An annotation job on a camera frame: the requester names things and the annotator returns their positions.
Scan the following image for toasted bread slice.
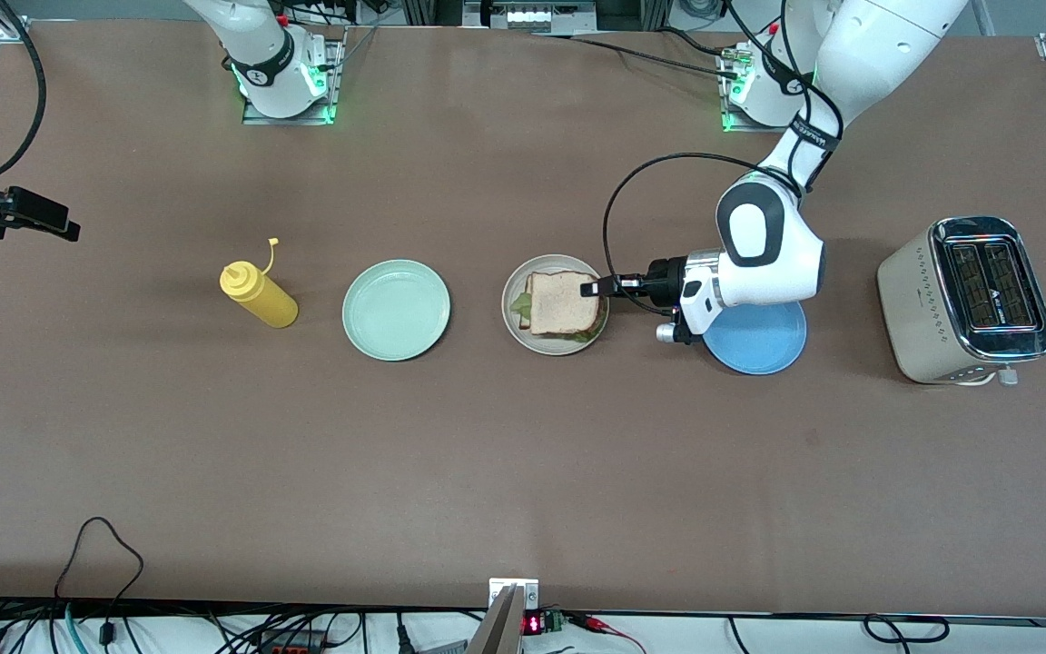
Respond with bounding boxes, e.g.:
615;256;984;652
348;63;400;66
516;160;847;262
523;271;600;337

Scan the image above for beige plate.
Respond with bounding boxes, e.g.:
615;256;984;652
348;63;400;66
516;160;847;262
501;254;611;356

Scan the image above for green lettuce leaf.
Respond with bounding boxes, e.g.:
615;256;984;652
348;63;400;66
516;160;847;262
510;289;604;344

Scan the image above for yellow squeeze mustard bottle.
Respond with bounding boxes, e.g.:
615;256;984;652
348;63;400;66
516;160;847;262
220;238;300;330

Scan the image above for blue plate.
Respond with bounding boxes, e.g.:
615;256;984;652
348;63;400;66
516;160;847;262
701;300;808;375

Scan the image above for mint green plate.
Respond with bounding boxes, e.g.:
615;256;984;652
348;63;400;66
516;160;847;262
342;260;451;362

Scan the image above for beige chrome toaster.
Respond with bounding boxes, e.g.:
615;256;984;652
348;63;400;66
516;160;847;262
877;216;1046;390

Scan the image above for metal box with light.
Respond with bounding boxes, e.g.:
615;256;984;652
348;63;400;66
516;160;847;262
462;0;598;35

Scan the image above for grey aluminium bar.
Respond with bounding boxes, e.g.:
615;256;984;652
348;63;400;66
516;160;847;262
466;586;524;654

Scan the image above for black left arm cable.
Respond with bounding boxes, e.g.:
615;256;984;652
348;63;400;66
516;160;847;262
602;0;846;319

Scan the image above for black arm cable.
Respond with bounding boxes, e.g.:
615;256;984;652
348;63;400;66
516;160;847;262
602;0;846;319
0;0;47;183

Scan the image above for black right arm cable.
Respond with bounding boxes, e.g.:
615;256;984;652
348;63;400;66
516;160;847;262
0;0;47;183

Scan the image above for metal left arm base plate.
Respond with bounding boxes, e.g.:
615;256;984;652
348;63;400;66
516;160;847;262
718;41;819;135

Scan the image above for black cable on table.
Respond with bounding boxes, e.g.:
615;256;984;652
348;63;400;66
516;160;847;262
532;27;742;79

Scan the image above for thin black looped cable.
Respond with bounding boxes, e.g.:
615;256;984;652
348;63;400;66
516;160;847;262
53;516;145;654

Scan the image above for silver mounting bracket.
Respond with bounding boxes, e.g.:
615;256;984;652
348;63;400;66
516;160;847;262
488;578;540;611

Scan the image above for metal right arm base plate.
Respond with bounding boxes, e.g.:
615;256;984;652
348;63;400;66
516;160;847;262
242;25;344;126

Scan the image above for red clip wires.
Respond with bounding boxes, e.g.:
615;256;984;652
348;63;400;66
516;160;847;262
568;612;646;654

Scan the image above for black coiled cable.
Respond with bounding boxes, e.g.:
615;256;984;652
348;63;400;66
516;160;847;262
863;614;951;644

